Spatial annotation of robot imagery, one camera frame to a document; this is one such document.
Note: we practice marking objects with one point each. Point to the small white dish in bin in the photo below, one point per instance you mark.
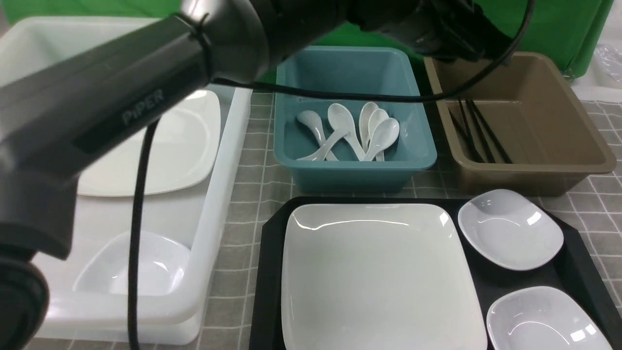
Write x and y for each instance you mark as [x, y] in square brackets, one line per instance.
[161, 266]

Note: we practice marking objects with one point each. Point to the green backdrop cloth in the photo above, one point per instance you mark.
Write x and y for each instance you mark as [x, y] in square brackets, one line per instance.
[566, 31]

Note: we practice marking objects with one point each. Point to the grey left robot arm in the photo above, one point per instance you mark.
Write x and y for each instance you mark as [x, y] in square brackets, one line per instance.
[60, 120]

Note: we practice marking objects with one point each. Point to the white soup spoon far left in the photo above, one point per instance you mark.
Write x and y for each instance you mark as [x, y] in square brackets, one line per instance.
[313, 122]

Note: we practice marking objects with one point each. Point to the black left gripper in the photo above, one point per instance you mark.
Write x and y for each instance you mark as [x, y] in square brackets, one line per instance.
[441, 29]

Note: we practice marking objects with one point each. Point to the black chopstick in brown bin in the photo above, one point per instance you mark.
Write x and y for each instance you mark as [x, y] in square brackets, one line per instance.
[462, 126]
[491, 135]

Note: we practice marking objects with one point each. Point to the white soup spoon right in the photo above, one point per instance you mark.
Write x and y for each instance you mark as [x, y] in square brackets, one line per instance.
[378, 116]

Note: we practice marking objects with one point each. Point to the white soup spoon upright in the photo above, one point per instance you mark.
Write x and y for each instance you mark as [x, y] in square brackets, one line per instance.
[365, 114]

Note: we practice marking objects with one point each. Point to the grey checkered tablecloth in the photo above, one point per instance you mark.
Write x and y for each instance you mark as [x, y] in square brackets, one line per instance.
[261, 186]

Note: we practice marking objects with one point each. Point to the brown plastic bin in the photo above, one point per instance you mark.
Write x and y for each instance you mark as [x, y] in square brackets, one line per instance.
[547, 133]

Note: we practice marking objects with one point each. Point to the white square plate in bin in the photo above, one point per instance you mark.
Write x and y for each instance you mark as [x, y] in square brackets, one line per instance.
[183, 152]

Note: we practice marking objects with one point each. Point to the white ceramic soup spoon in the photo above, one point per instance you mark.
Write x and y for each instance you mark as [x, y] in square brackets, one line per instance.
[384, 136]

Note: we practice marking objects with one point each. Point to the teal plastic bin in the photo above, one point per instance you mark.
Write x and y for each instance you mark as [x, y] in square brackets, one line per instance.
[341, 69]

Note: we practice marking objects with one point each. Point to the large white plastic bin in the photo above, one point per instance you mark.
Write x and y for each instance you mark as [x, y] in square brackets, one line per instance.
[194, 217]

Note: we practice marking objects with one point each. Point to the white soup spoon centre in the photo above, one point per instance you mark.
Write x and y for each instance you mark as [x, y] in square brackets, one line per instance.
[339, 117]

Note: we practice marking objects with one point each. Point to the small white dish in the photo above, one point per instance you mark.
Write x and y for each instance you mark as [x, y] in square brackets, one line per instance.
[161, 266]
[542, 318]
[509, 230]

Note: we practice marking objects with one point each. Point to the large white rice plate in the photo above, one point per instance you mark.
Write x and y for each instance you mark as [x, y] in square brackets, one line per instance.
[377, 277]

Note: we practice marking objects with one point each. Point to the black chopstick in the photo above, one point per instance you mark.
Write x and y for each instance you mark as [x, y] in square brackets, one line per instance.
[476, 155]
[491, 135]
[489, 155]
[462, 126]

